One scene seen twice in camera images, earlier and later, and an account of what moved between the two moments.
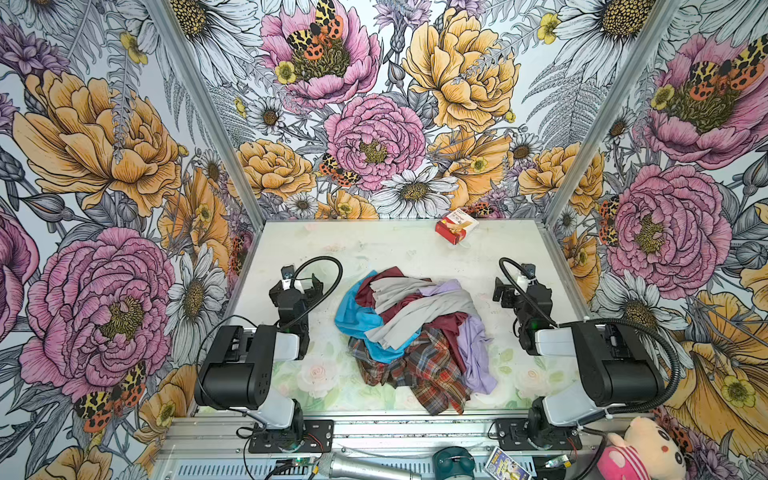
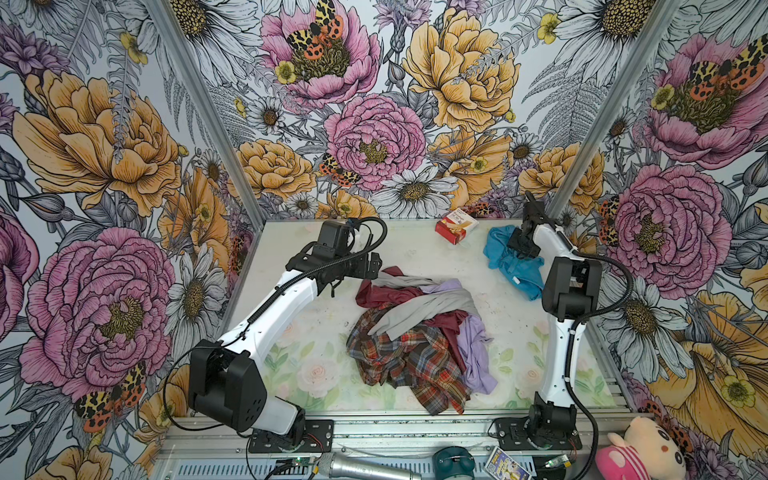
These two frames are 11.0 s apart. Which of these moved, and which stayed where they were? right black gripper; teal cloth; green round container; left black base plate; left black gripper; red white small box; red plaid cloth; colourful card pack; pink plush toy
Moved: right black gripper; teal cloth; left black gripper
Stayed: left black base plate; red plaid cloth; colourful card pack; red white small box; green round container; pink plush toy
